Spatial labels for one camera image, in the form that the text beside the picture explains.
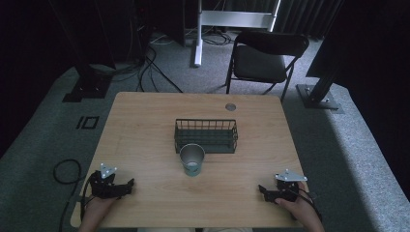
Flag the person's right hand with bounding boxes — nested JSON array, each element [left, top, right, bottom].
[[274, 181, 316, 224]]

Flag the black stand with square base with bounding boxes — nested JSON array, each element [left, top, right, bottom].
[[47, 0, 114, 103]]

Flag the black stand with bolted base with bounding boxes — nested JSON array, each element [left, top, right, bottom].
[[295, 0, 345, 114]]

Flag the dark wire basket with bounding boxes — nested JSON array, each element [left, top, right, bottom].
[[174, 118, 239, 155]]

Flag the black floor cables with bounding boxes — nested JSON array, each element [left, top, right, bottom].
[[90, 18, 185, 95]]

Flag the black folding chair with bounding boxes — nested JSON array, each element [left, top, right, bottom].
[[225, 30, 310, 102]]

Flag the dark curtain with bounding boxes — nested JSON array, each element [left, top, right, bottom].
[[275, 0, 344, 41]]

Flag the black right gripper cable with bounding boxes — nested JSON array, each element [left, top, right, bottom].
[[291, 187, 323, 224]]

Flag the person's left hand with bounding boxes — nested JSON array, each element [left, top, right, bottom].
[[81, 194, 119, 224]]

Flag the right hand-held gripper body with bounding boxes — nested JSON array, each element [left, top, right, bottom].
[[270, 168, 308, 204]]

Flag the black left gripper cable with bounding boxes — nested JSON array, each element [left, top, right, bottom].
[[52, 159, 98, 232]]

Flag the white metal desk frame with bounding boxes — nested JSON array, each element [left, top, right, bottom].
[[192, 0, 282, 68]]

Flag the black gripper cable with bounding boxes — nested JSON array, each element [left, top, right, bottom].
[[291, 187, 323, 224], [52, 159, 98, 232]]

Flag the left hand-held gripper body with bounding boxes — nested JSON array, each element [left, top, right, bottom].
[[88, 162, 131, 199]]

